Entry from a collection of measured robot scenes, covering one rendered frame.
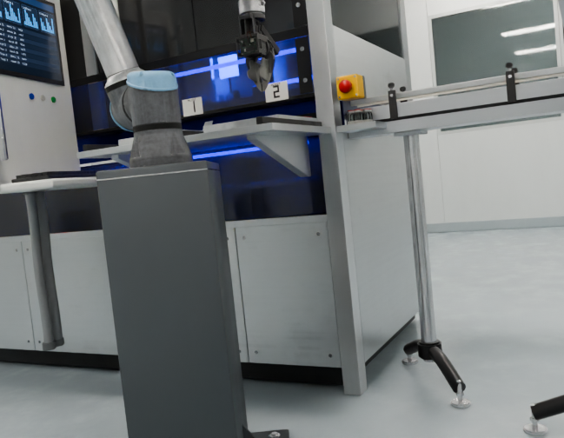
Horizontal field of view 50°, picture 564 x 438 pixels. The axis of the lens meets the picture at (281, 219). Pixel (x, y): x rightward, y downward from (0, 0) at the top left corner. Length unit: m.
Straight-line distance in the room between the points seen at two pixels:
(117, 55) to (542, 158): 5.27
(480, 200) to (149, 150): 5.32
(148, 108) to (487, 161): 5.29
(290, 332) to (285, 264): 0.24
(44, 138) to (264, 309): 1.00
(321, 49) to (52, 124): 1.04
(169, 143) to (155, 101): 0.10
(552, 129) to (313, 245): 4.65
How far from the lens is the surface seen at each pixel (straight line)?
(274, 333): 2.13
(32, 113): 2.32
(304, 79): 1.99
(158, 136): 1.43
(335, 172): 1.94
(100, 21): 1.62
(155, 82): 1.45
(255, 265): 2.11
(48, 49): 2.46
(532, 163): 6.42
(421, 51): 6.67
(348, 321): 2.00
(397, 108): 1.99
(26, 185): 2.02
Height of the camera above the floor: 0.73
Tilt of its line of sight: 4 degrees down
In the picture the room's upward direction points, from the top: 6 degrees counter-clockwise
